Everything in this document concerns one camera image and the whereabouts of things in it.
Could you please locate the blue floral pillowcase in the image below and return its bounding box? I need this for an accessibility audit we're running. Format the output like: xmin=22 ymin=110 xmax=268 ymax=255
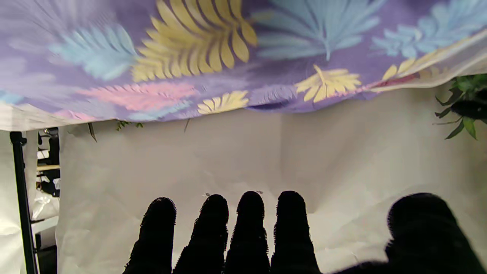
xmin=0 ymin=0 xmax=487 ymax=132

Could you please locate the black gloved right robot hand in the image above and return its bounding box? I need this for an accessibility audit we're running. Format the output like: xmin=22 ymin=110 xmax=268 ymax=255
xmin=123 ymin=190 xmax=487 ymax=274

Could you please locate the black tripod stand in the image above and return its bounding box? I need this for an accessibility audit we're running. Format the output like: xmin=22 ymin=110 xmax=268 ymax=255
xmin=10 ymin=131 xmax=38 ymax=274

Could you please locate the white backdrop cloth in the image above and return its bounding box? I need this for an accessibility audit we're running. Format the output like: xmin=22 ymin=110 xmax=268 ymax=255
xmin=0 ymin=82 xmax=487 ymax=274

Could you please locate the small green bushy plant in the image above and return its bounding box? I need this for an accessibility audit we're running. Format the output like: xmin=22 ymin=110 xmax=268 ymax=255
xmin=115 ymin=120 xmax=144 ymax=132

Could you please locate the large green leafy plant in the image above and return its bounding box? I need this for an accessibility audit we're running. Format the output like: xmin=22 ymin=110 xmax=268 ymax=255
xmin=434 ymin=73 xmax=487 ymax=140

